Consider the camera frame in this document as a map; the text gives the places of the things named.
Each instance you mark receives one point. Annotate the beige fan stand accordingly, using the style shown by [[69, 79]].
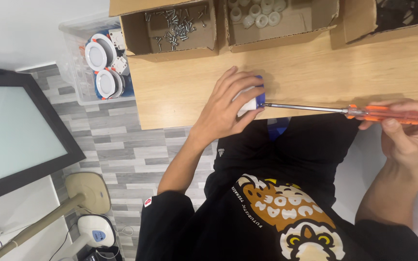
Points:
[[85, 192]]

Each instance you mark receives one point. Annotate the person's left hand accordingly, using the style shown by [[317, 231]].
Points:
[[218, 112]]

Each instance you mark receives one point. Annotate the heap of black parts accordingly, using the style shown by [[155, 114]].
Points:
[[401, 14]]

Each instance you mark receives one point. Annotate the blue stool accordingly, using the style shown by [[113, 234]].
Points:
[[277, 128]]

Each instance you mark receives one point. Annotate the black framed screen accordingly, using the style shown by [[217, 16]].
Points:
[[16, 134]]

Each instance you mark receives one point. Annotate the person's right hand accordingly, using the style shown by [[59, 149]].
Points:
[[417, 139]]

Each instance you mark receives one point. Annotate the black printed t-shirt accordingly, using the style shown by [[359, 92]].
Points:
[[230, 224]]

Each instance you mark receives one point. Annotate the pile of metal screws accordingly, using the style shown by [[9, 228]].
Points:
[[176, 27]]

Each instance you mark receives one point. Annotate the white appliance with blue label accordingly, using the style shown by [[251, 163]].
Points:
[[94, 230]]

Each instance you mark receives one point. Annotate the black shorts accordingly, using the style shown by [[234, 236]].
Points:
[[303, 145]]

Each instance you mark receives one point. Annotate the cardboard box with screws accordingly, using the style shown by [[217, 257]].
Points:
[[201, 47]]

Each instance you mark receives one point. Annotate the clear plastic bin of downlights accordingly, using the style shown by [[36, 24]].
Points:
[[100, 58]]

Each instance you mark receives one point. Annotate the group of white plastic rings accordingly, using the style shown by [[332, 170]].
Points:
[[261, 16]]

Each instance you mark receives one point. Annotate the white and blue lamp holder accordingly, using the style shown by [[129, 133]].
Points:
[[249, 101]]

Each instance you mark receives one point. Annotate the cardboard box with white rings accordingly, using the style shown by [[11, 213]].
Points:
[[296, 31]]

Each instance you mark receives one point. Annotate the cardboard box with black parts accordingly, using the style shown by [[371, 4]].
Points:
[[361, 21]]

